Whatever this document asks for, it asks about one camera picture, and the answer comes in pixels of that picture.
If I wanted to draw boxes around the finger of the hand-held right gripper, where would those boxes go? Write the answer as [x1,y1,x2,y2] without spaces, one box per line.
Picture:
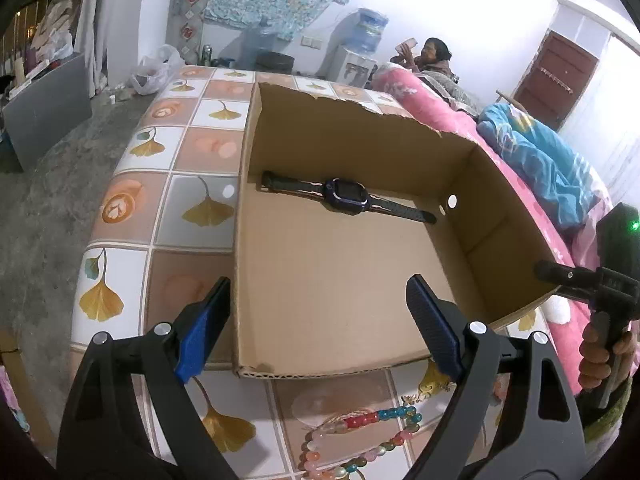
[534,259,604,289]

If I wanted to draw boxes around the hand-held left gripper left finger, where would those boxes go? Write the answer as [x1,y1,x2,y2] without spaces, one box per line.
[56,276,241,480]

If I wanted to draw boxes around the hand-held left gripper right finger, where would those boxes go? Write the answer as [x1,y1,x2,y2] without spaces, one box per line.
[406,274,586,480]

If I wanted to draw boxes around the brown cardboard box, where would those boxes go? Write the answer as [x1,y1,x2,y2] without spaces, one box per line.
[232,81,576,379]

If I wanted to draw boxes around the multicolour bead bracelet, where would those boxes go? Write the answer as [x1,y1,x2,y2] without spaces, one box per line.
[299,406,423,480]

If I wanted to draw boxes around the person's right hand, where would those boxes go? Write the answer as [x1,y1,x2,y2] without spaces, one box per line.
[579,325,636,391]

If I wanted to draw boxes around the blue patterned quilt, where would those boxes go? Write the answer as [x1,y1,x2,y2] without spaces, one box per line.
[475,102,613,233]

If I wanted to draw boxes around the black smartwatch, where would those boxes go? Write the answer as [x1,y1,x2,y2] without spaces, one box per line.
[261,170,438,225]

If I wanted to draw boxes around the brown door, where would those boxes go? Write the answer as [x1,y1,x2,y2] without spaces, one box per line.
[512,30,601,131]

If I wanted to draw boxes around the pink floral blanket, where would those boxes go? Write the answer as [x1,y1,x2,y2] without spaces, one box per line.
[372,62,640,411]

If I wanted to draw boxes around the grey fleece blanket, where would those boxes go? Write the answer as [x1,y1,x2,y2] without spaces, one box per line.
[415,67,483,117]

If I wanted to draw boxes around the white plastic bag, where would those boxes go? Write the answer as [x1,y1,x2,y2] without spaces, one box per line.
[131,44,186,96]

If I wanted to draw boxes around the white water dispenser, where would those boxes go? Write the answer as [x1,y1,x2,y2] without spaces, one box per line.
[332,45,378,88]

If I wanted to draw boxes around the grey board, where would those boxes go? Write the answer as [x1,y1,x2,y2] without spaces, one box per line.
[2,51,93,171]

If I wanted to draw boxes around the black pot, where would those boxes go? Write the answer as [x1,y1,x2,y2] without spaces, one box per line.
[256,51,296,73]

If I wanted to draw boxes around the large clear water bottle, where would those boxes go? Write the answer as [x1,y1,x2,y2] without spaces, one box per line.
[240,15,281,68]

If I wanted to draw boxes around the grey heart-print hanging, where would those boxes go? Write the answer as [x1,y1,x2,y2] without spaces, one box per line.
[172,0,212,61]

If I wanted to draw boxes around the white curtain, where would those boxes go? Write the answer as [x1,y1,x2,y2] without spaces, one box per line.
[75,0,118,96]

